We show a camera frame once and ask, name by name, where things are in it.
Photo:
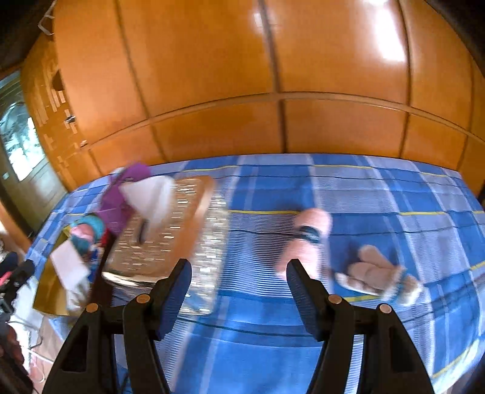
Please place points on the shiny gold box tray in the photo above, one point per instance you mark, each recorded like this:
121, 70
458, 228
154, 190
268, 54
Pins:
45, 295

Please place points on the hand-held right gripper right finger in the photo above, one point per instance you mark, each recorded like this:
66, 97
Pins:
303, 299

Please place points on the pink white soft cloth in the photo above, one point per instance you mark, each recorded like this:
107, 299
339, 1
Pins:
81, 232

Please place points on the glass door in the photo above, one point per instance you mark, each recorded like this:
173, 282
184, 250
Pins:
22, 144

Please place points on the small white folded cloth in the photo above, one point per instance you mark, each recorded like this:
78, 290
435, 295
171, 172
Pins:
70, 265

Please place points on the pink sock with blue band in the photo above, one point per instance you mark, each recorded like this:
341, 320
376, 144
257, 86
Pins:
314, 218

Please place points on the teal and pink sock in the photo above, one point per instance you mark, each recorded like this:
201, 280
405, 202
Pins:
94, 225

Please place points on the blue plaid bed sheet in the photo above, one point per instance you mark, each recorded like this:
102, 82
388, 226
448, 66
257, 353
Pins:
265, 360

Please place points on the purple cloth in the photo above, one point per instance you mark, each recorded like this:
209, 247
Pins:
113, 212

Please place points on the orange wooden wardrobe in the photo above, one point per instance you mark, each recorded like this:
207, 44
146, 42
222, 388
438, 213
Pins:
227, 57

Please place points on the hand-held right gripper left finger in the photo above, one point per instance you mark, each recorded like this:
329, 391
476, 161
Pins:
176, 299

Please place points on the teal plush toy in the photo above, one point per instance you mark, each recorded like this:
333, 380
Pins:
81, 248

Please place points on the red fabric piece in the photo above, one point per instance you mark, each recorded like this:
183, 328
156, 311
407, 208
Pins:
106, 246

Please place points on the person's left forearm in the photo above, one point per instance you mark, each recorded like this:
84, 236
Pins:
11, 360

